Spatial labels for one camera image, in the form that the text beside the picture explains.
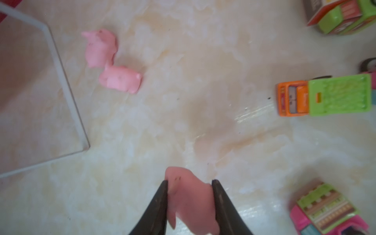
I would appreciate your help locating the green orange toy truck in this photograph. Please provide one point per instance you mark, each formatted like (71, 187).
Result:
(325, 95)

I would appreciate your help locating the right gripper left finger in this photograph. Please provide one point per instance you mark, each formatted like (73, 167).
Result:
(154, 219)

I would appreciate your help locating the pink toy pig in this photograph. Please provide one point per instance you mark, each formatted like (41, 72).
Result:
(190, 200)
(121, 78)
(101, 48)

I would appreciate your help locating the brown toy block car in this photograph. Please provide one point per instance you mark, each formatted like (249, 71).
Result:
(344, 17)

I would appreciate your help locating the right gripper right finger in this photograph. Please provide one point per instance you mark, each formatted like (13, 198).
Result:
(226, 215)

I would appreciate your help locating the two-tier wooden shelf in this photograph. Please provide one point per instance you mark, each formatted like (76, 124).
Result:
(41, 56)

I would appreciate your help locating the pink green toy car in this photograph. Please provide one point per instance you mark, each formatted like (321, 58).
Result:
(323, 210)

